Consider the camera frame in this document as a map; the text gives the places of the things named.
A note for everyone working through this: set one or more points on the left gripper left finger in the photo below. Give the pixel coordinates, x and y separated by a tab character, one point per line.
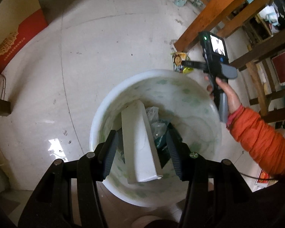
50	203

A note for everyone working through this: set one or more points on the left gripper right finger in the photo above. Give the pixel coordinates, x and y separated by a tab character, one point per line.
216	192

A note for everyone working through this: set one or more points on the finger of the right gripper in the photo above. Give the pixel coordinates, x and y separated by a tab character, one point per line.
195	64

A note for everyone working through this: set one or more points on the white plastic basin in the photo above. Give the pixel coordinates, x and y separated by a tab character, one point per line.
180	100

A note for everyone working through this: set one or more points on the green plastic bag bundle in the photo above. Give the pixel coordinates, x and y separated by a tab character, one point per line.
159	128

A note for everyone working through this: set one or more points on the orange jacket forearm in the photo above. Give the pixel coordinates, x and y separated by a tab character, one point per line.
265	145

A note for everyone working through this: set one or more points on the person right hand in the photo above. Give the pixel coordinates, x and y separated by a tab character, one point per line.
229	101

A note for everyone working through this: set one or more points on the snack wrapper on floor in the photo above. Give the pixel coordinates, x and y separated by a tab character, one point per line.
177	58

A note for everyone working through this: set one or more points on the wooden stool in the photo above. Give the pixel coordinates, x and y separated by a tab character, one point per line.
255	62

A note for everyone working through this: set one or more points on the wooden table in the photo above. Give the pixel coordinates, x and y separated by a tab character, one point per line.
217	11

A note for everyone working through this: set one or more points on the red cardboard box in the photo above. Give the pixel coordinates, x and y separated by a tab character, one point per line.
20	21

